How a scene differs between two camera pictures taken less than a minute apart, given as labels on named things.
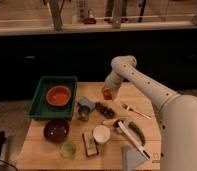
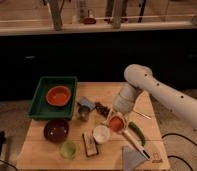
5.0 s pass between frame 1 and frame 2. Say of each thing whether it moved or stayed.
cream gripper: moved
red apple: moved
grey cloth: stayed
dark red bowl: stayed
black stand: stayed
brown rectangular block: stayed
